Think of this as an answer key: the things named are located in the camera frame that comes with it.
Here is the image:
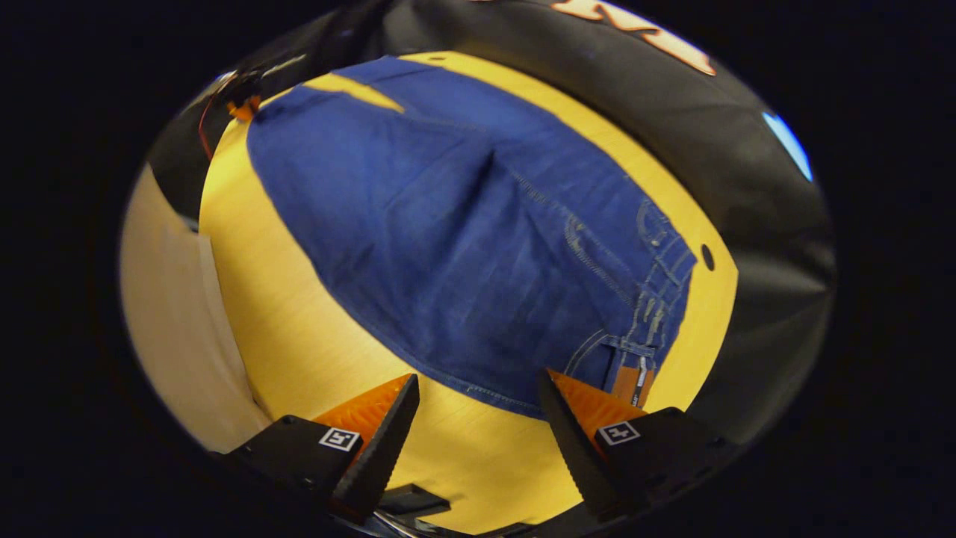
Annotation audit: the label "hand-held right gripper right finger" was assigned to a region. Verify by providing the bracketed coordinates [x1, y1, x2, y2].
[538, 369, 742, 519]

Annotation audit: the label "black backdrop cloth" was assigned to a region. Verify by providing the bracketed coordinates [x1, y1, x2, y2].
[146, 0, 837, 451]

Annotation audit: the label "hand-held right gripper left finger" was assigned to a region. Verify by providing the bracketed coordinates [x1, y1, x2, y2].
[217, 374, 421, 525]

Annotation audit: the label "person's beige clothing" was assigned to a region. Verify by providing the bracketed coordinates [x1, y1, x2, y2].
[119, 163, 274, 454]

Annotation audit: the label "red cable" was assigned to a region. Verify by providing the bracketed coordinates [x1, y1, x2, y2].
[196, 75, 225, 161]

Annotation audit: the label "blue denim jeans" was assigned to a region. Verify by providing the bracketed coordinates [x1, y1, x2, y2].
[246, 55, 700, 421]

